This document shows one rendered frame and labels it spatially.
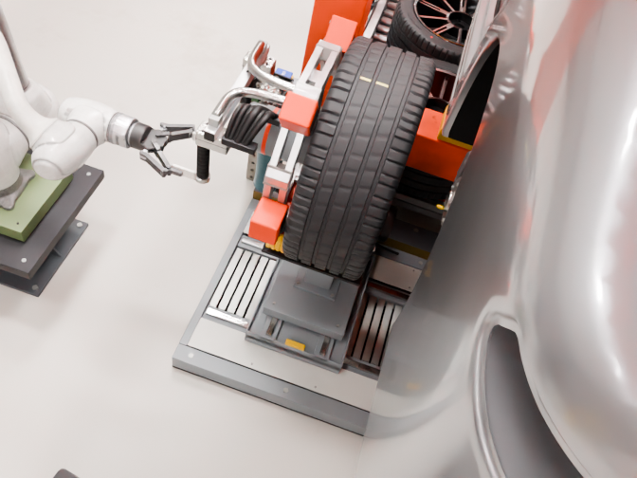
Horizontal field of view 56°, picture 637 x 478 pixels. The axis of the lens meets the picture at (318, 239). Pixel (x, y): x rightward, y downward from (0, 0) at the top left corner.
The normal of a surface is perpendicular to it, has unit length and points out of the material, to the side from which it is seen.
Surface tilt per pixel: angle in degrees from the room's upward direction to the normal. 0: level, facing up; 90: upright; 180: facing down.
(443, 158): 90
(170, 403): 0
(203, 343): 0
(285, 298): 0
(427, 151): 90
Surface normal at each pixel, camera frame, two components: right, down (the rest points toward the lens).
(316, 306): 0.18, -0.59
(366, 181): -0.12, 0.23
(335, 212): -0.21, 0.50
